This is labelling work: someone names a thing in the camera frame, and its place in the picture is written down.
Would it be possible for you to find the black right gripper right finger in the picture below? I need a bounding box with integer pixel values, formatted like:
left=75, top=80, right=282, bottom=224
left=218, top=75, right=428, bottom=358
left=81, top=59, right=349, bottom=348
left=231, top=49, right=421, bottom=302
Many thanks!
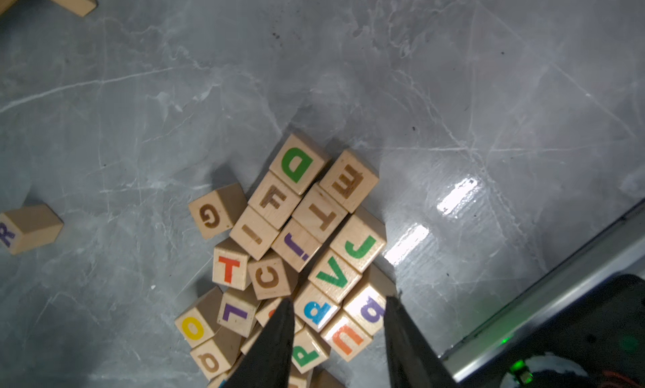
left=384, top=296, right=459, bottom=388

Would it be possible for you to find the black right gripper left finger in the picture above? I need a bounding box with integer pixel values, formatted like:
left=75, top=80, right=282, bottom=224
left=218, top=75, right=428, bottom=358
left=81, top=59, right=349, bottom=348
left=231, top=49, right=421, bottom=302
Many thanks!
left=223, top=297, right=295, bottom=388

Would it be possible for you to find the wooden E letter block brown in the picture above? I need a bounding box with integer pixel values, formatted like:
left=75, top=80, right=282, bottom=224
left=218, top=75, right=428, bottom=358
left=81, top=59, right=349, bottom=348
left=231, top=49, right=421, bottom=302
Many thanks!
left=319, top=149, right=380, bottom=213

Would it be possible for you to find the wooden D letter block green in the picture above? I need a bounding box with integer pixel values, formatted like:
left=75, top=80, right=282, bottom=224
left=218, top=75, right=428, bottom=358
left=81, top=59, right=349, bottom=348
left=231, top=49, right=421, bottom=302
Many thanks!
left=270, top=132, right=332, bottom=196

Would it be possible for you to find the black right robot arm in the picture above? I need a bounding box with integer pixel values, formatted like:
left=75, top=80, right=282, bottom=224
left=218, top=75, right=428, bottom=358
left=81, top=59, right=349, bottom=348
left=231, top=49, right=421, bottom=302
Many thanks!
left=381, top=275, right=644, bottom=387

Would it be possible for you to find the wooden P letter block green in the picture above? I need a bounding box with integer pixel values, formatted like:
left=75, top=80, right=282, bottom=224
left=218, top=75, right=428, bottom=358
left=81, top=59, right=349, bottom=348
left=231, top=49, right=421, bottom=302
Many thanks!
left=292, top=326, right=331, bottom=374

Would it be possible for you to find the wooden Q letter block brown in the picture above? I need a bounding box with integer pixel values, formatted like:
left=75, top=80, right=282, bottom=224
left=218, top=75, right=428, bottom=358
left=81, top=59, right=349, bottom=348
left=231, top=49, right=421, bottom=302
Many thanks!
left=190, top=327, right=243, bottom=381

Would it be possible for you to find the wooden L letter block purple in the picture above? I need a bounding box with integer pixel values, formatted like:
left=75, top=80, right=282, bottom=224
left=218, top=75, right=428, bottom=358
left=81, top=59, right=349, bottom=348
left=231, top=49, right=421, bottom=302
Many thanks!
left=217, top=285, right=260, bottom=338

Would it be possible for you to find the wooden P letter block blue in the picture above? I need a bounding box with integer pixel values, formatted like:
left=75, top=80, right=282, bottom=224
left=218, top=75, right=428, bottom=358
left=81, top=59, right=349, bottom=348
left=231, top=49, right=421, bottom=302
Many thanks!
left=294, top=282, right=341, bottom=333

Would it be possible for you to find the wooden U letter block orange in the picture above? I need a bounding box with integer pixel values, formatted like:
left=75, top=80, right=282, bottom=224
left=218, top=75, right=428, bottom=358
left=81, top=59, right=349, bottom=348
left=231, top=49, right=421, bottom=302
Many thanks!
left=320, top=310, right=373, bottom=363

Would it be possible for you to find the wooden O letter block yellow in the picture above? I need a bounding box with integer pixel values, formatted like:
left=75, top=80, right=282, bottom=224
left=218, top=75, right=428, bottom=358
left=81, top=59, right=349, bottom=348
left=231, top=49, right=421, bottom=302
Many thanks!
left=175, top=287, right=223, bottom=349

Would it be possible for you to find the wooden C letter block brown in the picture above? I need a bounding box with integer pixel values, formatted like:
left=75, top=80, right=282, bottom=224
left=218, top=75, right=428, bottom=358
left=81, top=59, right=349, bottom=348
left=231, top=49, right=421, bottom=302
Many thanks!
left=248, top=250, right=298, bottom=301

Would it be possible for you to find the wooden T letter block red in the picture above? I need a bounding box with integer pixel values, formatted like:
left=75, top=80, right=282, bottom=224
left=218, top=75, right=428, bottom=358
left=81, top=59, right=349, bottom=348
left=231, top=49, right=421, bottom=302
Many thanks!
left=212, top=238, right=252, bottom=291

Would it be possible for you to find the wooden V letter block green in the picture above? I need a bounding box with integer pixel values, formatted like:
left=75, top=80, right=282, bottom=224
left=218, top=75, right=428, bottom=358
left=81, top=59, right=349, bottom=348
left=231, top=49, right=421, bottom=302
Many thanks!
left=307, top=249, right=362, bottom=304

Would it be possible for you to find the wooden J letter block purple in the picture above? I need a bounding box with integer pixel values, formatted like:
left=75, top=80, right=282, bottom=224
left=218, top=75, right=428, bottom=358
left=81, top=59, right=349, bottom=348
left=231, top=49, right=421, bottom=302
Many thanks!
left=271, top=218, right=323, bottom=273

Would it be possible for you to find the wooden I letter block brown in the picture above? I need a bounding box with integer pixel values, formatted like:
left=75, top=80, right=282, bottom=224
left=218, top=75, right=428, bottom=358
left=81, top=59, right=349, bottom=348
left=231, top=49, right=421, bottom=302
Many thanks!
left=230, top=206, right=280, bottom=260

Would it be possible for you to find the wooden J letter block green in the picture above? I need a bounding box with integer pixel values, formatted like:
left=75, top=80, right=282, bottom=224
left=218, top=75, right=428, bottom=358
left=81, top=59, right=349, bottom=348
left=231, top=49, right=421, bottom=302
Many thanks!
left=330, top=206, right=387, bottom=273

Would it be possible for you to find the wooden T letter block brown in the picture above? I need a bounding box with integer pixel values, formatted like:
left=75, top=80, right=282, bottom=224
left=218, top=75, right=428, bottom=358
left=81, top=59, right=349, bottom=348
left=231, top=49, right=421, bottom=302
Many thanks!
left=292, top=183, right=348, bottom=243

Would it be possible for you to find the wooden G letter block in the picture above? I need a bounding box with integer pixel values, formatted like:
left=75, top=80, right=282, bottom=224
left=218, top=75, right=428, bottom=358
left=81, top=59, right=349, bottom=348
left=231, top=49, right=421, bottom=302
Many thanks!
left=188, top=183, right=247, bottom=240

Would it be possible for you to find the wooden F letter block brown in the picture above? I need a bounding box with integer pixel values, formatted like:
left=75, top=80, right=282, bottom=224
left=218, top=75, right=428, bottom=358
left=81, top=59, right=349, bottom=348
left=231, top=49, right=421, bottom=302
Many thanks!
left=249, top=171, right=302, bottom=229

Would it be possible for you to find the wooden R letter block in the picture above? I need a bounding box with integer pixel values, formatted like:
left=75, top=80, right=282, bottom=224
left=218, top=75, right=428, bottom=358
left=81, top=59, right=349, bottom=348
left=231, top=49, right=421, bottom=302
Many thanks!
left=1, top=204, right=64, bottom=255

